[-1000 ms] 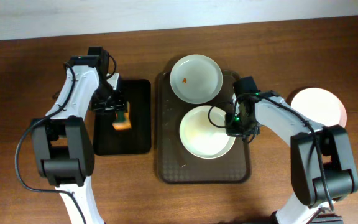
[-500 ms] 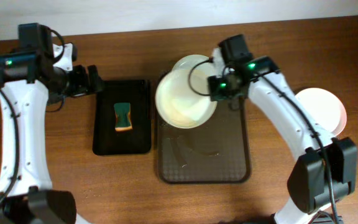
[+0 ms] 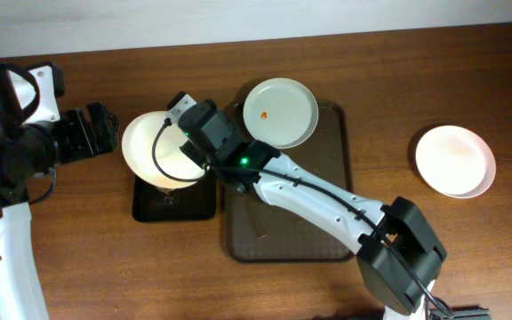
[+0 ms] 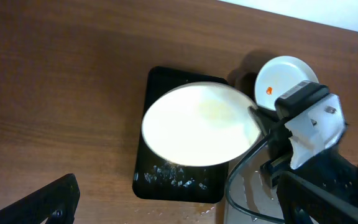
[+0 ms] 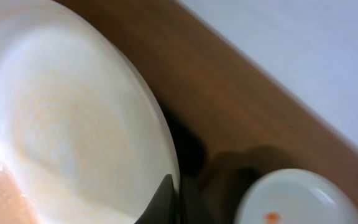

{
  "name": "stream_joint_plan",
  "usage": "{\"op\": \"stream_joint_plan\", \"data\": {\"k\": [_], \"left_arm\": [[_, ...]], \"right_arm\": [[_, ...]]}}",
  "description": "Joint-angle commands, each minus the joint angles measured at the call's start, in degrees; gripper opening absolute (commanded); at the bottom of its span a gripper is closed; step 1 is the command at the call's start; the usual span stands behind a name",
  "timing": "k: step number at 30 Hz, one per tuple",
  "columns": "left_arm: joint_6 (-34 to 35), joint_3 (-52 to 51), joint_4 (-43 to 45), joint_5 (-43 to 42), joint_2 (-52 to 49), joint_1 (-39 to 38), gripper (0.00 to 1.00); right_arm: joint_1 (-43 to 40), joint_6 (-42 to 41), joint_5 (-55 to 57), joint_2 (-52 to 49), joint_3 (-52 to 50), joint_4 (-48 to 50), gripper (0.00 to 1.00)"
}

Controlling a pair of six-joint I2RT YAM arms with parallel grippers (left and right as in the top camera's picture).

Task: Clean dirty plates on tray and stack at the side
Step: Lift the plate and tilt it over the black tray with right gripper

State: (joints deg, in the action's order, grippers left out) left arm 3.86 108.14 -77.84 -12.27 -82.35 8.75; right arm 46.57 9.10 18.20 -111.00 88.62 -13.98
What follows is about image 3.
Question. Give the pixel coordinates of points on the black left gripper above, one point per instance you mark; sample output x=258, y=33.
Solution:
x=84, y=133

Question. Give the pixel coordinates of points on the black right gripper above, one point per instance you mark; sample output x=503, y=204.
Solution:
x=194, y=118

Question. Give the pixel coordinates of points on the cream plate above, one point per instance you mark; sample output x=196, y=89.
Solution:
x=137, y=143

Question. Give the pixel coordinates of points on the pale green plate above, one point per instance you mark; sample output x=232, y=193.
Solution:
x=281, y=112

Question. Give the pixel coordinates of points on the pink white plate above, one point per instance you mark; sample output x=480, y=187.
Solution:
x=455, y=161

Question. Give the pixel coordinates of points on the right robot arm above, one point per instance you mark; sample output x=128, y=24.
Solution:
x=398, y=253

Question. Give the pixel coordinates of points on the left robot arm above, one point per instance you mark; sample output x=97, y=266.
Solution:
x=35, y=138

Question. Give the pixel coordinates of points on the small black tray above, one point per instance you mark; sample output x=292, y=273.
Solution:
x=197, y=202

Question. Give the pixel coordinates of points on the large brown tray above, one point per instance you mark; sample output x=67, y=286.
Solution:
x=259, y=233

